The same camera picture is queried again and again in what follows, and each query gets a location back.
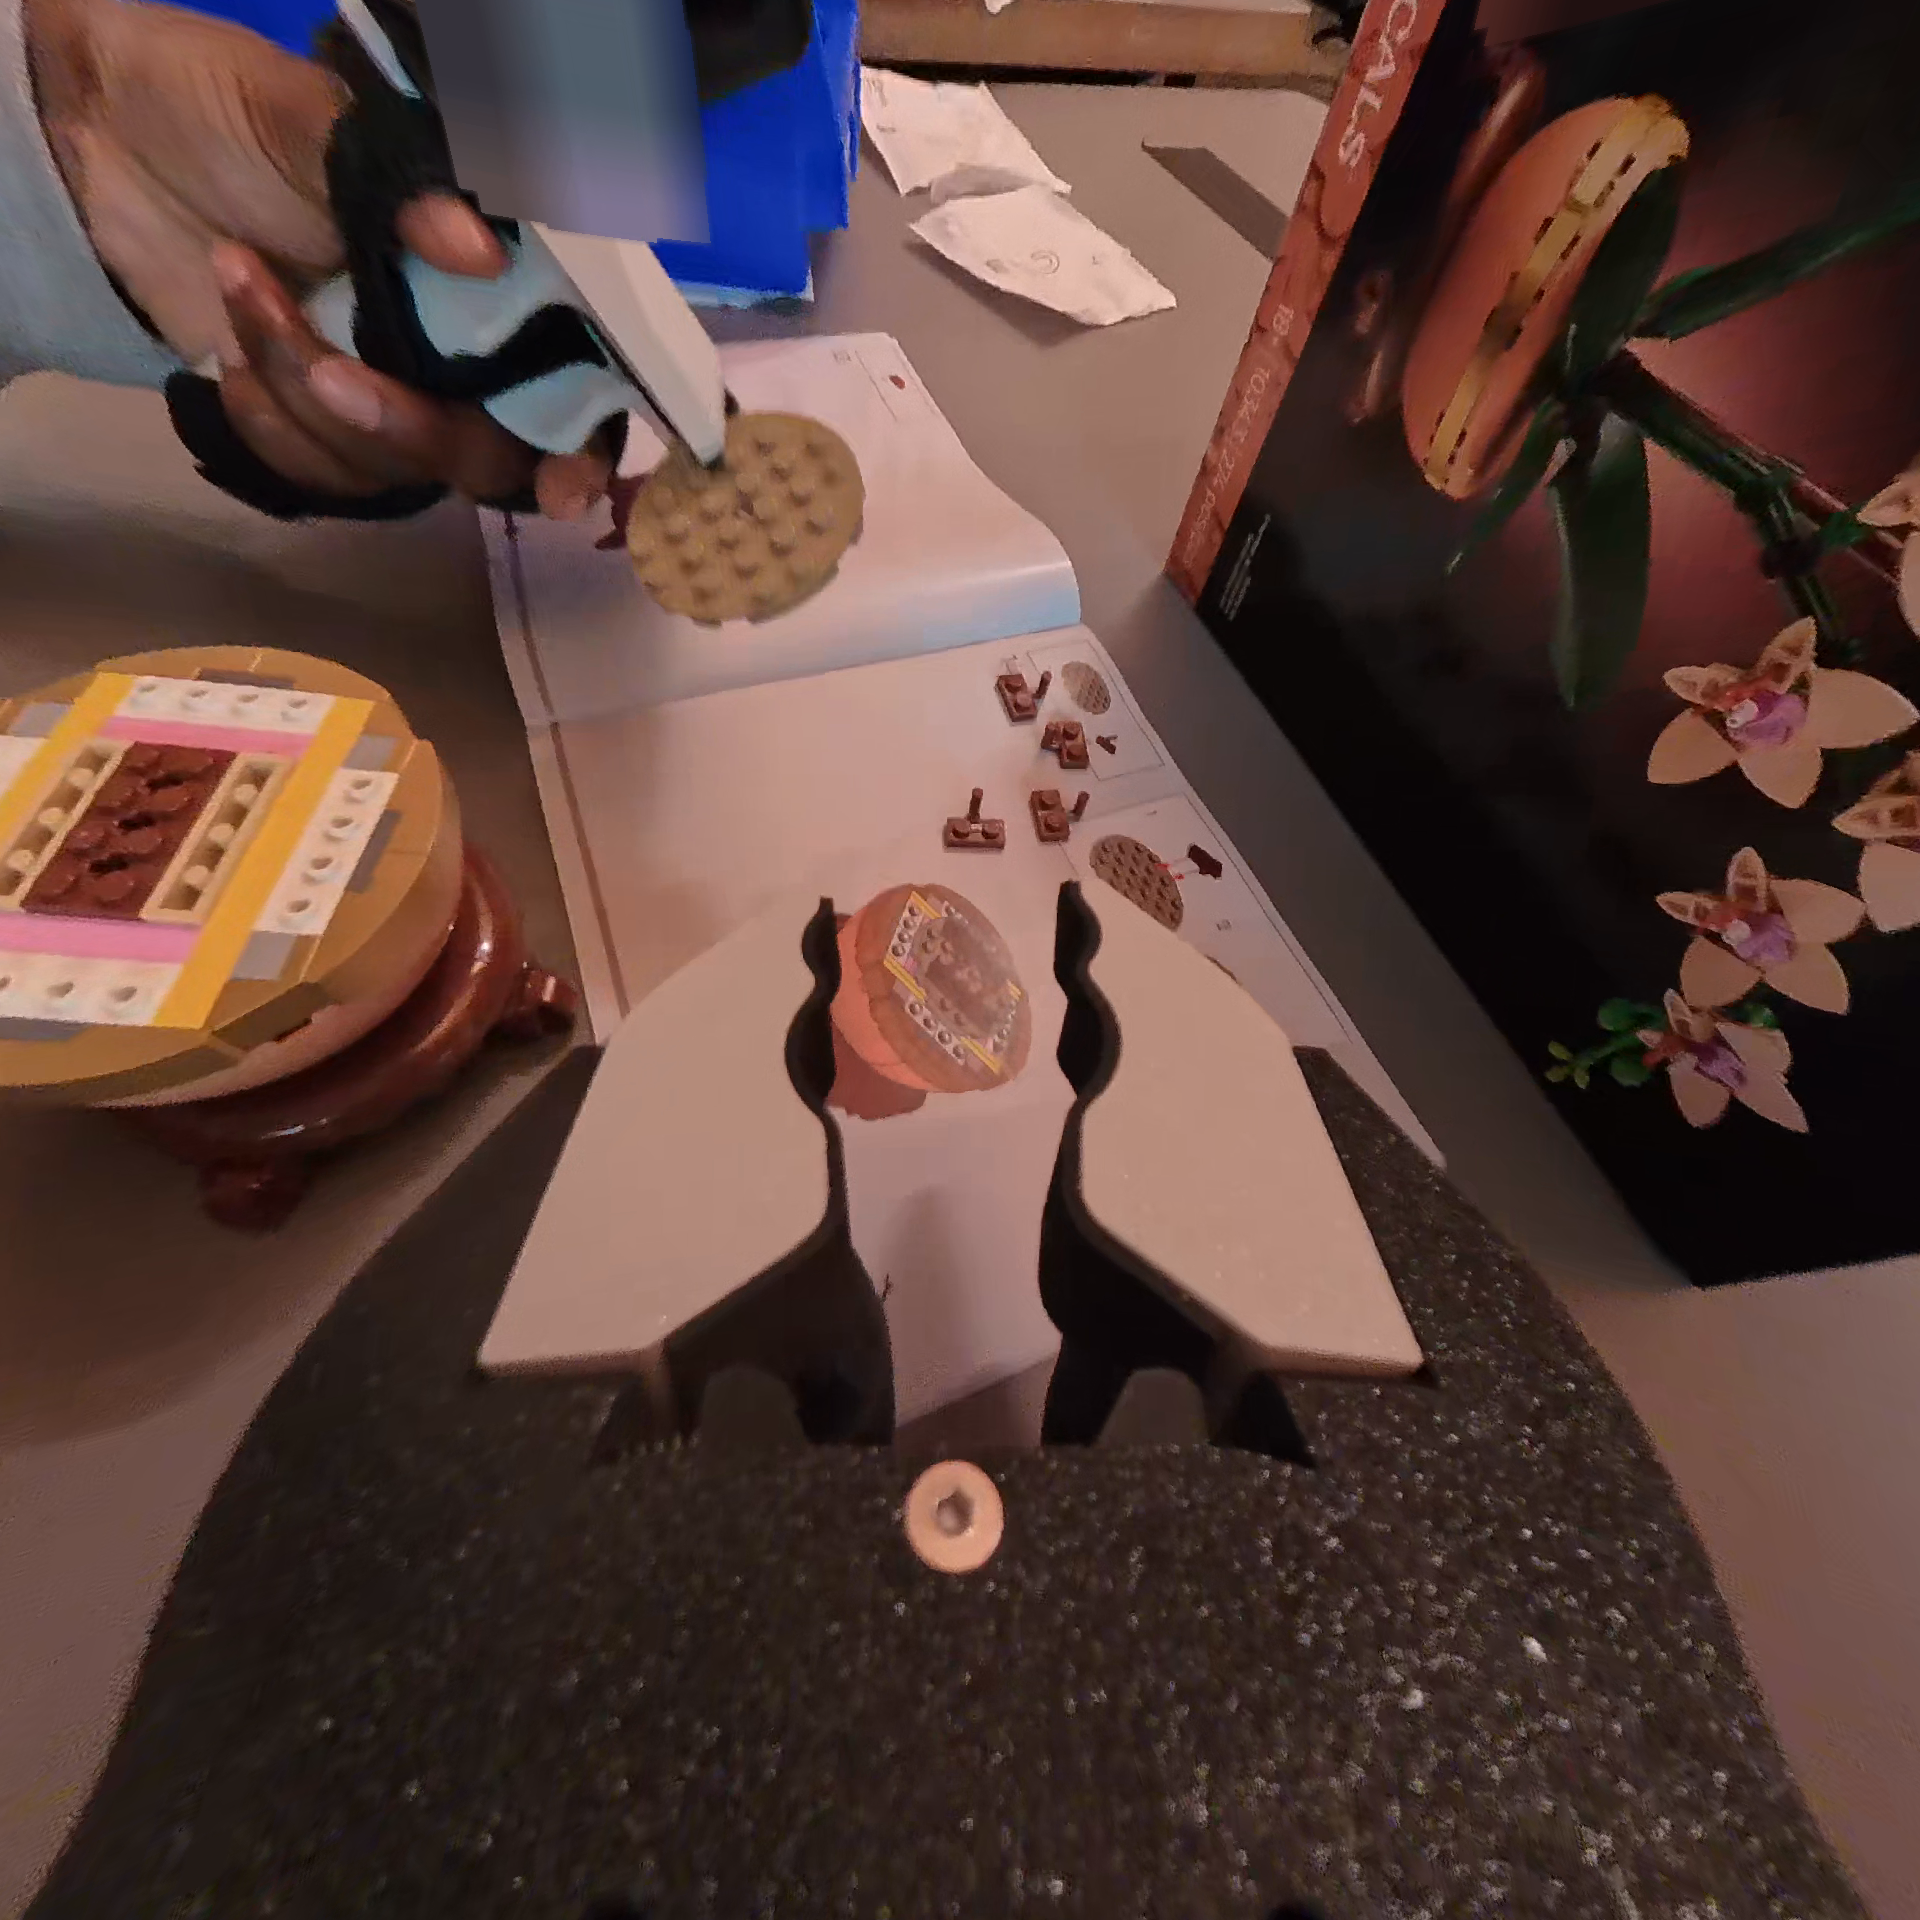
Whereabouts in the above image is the brick pot model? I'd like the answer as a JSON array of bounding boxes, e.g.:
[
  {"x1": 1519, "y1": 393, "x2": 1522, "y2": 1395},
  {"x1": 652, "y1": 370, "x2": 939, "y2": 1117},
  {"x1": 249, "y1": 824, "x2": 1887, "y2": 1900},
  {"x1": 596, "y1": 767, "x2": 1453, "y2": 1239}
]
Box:
[{"x1": 3, "y1": 645, "x2": 578, "y2": 1226}]

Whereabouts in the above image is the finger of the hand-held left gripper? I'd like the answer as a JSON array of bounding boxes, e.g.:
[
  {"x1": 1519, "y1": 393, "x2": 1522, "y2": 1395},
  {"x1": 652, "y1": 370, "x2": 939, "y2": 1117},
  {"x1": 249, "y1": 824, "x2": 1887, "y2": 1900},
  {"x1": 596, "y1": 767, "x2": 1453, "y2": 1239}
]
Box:
[{"x1": 526, "y1": 225, "x2": 737, "y2": 467}]

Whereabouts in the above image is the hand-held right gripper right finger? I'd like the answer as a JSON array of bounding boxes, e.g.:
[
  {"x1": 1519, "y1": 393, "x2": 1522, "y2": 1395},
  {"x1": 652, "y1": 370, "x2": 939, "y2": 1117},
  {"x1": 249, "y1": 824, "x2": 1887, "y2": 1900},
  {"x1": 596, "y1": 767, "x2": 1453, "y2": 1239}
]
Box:
[{"x1": 1038, "y1": 880, "x2": 1426, "y2": 1457}]

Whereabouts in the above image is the white paper sheet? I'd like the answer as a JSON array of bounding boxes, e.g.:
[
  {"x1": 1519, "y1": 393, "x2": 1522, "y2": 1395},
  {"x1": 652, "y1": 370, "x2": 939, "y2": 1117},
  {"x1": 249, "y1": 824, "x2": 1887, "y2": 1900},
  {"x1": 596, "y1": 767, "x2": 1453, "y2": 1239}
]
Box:
[
  {"x1": 911, "y1": 188, "x2": 1179, "y2": 333},
  {"x1": 863, "y1": 66, "x2": 1072, "y2": 206}
]

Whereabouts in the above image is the tan round plate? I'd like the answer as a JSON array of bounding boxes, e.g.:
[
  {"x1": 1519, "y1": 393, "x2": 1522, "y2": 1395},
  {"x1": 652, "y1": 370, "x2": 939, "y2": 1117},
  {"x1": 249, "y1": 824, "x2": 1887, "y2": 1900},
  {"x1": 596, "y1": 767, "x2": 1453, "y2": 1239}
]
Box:
[{"x1": 623, "y1": 409, "x2": 870, "y2": 629}]

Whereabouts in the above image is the blue plastic bin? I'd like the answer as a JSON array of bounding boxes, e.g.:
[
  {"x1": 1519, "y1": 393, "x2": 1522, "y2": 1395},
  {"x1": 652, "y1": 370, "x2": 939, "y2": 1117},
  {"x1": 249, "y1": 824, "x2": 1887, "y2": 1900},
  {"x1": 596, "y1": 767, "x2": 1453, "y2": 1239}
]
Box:
[{"x1": 181, "y1": 2, "x2": 864, "y2": 311}]

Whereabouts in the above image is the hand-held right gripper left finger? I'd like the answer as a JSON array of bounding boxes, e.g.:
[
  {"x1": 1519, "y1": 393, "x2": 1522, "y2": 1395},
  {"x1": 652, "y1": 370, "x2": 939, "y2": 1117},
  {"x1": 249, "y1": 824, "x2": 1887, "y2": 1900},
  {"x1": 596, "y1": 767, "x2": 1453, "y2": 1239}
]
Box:
[{"x1": 482, "y1": 896, "x2": 897, "y2": 1443}]

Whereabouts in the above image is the black flower print box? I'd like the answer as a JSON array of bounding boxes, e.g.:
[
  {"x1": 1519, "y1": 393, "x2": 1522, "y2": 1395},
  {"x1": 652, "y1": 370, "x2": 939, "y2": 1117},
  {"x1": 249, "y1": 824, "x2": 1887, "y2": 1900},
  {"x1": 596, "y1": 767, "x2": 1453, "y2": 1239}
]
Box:
[{"x1": 1166, "y1": 2, "x2": 1920, "y2": 1293}]

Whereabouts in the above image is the white instruction booklet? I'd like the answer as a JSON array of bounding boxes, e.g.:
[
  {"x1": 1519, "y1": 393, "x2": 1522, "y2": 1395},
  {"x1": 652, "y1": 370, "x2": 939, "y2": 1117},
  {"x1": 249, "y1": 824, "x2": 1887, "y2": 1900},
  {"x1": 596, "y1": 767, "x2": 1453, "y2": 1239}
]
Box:
[{"x1": 482, "y1": 331, "x2": 1444, "y2": 1443}]

